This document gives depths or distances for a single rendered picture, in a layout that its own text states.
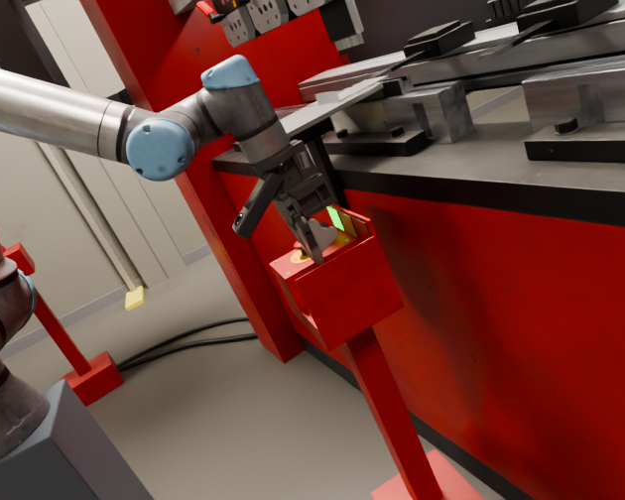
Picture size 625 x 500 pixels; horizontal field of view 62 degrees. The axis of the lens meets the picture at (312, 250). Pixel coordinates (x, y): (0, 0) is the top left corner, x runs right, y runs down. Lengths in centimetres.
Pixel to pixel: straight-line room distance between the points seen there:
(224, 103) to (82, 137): 21
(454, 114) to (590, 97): 26
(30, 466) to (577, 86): 95
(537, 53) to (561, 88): 35
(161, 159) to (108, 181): 296
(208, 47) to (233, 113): 115
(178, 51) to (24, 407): 129
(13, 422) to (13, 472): 7
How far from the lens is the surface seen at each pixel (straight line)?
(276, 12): 128
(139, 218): 366
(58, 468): 95
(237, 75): 79
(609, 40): 106
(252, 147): 80
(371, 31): 194
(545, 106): 82
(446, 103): 97
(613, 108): 77
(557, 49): 111
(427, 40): 127
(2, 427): 95
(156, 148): 67
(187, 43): 191
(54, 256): 385
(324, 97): 111
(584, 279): 76
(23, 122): 74
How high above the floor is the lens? 116
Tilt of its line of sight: 22 degrees down
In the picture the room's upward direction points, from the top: 24 degrees counter-clockwise
